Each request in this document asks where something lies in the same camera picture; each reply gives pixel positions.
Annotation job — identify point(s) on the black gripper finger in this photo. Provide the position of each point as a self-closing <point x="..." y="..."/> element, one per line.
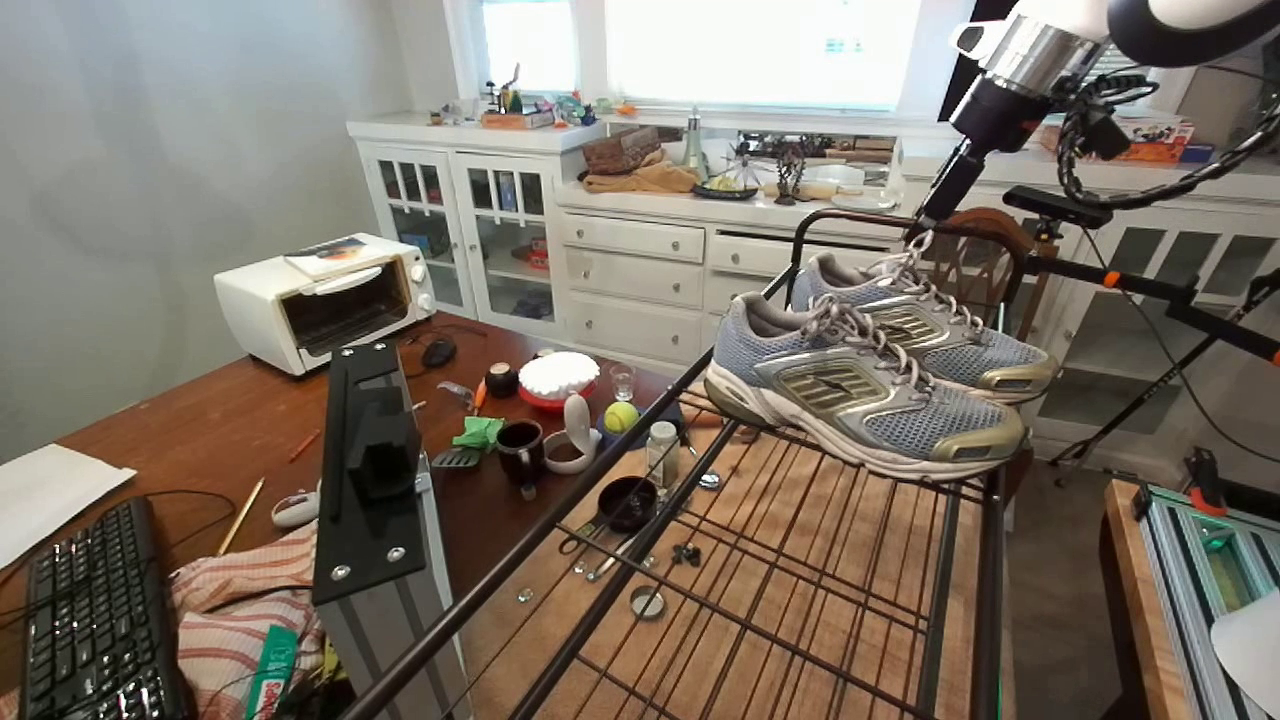
<point x="950" y="180"/>
<point x="964" y="180"/>

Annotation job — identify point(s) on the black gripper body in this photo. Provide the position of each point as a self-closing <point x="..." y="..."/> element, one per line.
<point x="1000" y="122"/>

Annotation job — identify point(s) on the grey blue running shoe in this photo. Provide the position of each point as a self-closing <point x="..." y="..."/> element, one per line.
<point x="961" y="342"/>
<point x="852" y="401"/>

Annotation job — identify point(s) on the brown wooden chair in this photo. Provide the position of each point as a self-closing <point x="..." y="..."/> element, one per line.
<point x="994" y="235"/>

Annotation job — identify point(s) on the long white sideboard cabinet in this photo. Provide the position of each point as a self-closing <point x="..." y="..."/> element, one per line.
<point x="643" y="281"/>

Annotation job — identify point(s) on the round metal lid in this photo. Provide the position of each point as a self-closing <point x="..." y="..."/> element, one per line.
<point x="651" y="603"/>
<point x="710" y="483"/>

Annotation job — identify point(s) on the glass shaker jar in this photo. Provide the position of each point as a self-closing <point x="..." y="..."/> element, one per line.
<point x="662" y="448"/>

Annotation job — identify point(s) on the yellow tennis ball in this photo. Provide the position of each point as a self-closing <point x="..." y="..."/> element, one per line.
<point x="620" y="419"/>

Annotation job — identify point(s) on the black binder clip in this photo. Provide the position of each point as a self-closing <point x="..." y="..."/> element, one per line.
<point x="687" y="554"/>

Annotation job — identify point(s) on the black measuring cup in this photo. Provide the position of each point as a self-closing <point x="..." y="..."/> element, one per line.
<point x="624" y="505"/>

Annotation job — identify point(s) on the dark coffee mug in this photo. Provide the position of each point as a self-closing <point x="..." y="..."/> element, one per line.
<point x="522" y="447"/>

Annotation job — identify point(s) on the green plastic toy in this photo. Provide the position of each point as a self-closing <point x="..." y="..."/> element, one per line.
<point x="478" y="433"/>

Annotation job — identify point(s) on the black computer mouse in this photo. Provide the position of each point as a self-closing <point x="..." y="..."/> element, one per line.
<point x="442" y="355"/>

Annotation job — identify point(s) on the white round shade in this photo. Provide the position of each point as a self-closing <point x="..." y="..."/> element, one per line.
<point x="1254" y="655"/>

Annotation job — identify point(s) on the dark pocket calculator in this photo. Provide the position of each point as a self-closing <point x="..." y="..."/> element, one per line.
<point x="454" y="459"/>

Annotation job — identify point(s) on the colourful booklet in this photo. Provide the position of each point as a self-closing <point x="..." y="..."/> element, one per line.
<point x="333" y="253"/>

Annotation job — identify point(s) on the white toaster oven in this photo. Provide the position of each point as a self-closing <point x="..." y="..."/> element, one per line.
<point x="265" y="300"/>

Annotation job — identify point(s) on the small white device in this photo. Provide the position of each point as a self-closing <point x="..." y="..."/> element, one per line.
<point x="292" y="505"/>

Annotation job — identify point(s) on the wooden pencil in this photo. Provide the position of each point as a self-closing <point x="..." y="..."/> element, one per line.
<point x="242" y="516"/>

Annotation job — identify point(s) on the green tube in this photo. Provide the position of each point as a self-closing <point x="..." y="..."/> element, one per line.
<point x="273" y="667"/>

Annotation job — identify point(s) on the pink white striped cloth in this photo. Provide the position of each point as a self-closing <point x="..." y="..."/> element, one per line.
<point x="227" y="615"/>

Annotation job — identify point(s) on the white paper sheet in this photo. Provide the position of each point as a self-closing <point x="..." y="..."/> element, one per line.
<point x="55" y="495"/>

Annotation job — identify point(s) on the black computer keyboard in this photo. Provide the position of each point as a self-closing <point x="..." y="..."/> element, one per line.
<point x="93" y="627"/>

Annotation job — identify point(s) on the black tripod camera stand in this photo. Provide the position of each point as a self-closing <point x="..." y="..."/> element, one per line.
<point x="1065" y="204"/>

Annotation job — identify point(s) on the bright window white frame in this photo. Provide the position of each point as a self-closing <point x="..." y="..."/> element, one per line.
<point x="745" y="53"/>

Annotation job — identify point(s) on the aluminium extrusion frame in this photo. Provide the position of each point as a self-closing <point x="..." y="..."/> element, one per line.
<point x="1202" y="562"/>

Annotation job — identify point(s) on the black plate aluminium post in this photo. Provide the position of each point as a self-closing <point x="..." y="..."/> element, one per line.
<point x="363" y="401"/>

